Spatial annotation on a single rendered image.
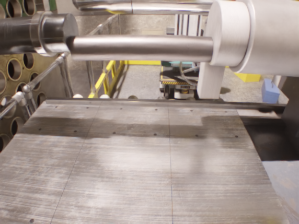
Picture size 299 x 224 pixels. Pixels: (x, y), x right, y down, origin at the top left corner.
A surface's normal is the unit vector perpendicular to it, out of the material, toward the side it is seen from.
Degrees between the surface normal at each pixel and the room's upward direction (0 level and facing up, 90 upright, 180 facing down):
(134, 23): 90
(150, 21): 90
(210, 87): 90
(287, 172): 0
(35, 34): 76
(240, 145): 0
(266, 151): 0
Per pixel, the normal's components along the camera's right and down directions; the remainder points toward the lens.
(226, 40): -0.05, 0.51
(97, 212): 0.00, -0.82
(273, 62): -0.04, 0.81
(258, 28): -0.04, 0.26
